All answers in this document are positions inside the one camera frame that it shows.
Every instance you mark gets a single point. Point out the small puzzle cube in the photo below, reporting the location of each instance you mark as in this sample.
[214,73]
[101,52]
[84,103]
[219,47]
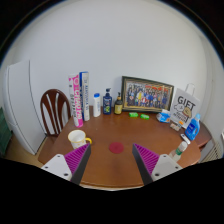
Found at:
[181,122]

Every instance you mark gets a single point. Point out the white blue shuttlecock tube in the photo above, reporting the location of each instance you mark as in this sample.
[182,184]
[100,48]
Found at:
[85,96]

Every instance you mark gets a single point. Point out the small snack packet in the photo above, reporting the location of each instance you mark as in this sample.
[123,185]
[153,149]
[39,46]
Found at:
[174,126]

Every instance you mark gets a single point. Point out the white lotion bottle blue cap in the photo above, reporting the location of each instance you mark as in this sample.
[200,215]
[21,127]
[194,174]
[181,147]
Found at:
[96,106]

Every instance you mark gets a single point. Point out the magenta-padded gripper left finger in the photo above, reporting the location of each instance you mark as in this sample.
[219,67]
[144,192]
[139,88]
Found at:
[58,165]

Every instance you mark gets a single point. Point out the white paper gift bag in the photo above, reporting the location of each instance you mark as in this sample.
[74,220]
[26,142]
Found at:
[185,105]

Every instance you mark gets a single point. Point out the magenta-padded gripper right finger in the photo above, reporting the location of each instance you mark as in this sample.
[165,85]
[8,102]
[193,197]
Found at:
[165,165]

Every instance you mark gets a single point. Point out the white handheld thermometer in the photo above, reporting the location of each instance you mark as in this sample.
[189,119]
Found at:
[185,138]

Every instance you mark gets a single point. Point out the flat round red coaster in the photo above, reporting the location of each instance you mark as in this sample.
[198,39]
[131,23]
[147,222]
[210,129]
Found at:
[116,147]

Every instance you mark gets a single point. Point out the white radiator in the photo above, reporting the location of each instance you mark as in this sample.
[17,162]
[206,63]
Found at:
[215,151]

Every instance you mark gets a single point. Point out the white refrigerator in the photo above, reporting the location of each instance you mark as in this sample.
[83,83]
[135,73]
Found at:
[21,106]

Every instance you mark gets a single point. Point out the framed group photo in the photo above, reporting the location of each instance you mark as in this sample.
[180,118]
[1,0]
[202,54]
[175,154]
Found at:
[146,95]

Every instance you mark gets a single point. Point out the amber pump bottle yellow label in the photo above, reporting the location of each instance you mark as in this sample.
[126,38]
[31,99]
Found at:
[118,106]

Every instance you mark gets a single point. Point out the blue detergent bottle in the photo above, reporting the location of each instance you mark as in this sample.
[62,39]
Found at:
[192,128]

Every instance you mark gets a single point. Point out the dark blue pump bottle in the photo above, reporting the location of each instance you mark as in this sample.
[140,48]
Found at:
[107,105]

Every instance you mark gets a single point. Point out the green crate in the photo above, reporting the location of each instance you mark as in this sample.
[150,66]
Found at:
[4,133]

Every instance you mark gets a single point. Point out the dark wooden chair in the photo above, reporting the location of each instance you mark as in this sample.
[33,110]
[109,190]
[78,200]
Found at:
[45,110]

